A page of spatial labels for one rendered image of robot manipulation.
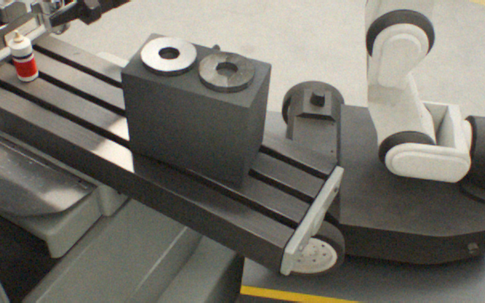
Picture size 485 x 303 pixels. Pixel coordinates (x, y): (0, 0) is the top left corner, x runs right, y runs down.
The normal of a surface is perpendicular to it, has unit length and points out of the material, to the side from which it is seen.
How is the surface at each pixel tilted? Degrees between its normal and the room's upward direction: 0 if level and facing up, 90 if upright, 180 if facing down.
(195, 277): 0
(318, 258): 90
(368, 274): 0
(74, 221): 90
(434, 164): 90
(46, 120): 0
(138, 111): 90
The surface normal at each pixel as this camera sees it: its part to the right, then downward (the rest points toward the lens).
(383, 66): -0.12, 0.72
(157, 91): -0.33, 0.68
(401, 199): 0.05, -0.68
